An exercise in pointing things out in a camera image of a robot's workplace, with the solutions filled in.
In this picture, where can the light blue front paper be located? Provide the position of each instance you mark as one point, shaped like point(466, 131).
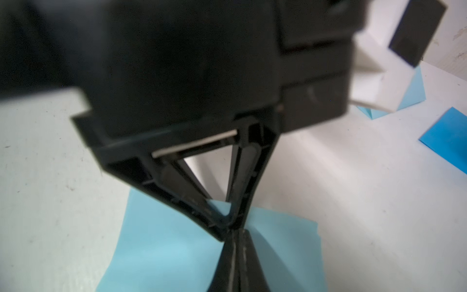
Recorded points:
point(161, 250)

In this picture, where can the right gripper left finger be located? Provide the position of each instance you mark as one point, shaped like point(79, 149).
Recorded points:
point(226, 276)

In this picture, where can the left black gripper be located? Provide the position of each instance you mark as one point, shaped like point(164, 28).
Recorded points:
point(148, 67)

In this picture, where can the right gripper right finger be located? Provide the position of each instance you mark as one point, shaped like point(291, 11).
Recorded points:
point(252, 278)

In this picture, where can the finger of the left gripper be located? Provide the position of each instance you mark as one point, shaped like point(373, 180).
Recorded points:
point(171, 182)
point(253, 145)

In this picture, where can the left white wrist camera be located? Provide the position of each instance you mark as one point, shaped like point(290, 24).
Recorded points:
point(388, 50)

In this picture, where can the bright blue square paper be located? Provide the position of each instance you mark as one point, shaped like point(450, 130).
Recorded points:
point(448, 138)

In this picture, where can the light blue paper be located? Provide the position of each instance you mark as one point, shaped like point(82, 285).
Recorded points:
point(161, 250)
point(414, 94)

